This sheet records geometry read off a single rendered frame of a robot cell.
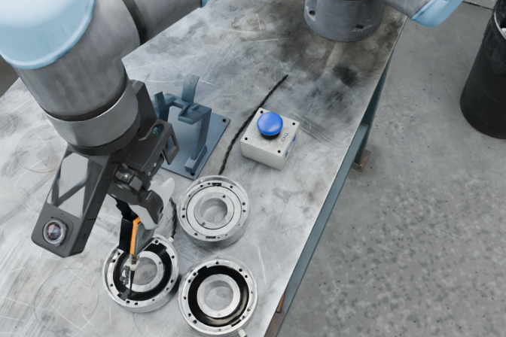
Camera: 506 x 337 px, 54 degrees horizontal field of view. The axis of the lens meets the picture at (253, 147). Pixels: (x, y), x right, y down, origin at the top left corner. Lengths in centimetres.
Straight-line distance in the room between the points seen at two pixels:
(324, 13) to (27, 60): 66
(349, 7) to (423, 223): 93
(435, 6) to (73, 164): 55
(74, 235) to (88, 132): 11
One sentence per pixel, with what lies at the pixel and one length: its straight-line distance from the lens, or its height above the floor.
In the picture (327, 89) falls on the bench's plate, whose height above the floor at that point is 80.
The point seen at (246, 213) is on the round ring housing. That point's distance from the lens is 72.
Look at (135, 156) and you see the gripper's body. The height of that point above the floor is 107.
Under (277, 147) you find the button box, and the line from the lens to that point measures 76.
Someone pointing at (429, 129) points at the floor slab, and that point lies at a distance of 188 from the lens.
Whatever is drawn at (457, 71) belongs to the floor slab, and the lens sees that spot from 207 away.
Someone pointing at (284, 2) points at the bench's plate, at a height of 80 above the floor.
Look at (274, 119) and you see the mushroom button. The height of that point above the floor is 87.
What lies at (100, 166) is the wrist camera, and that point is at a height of 110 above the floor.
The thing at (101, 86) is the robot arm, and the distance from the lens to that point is 39.
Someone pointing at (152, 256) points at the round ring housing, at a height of 83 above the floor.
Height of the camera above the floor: 149
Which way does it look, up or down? 58 degrees down
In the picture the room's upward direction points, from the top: 4 degrees counter-clockwise
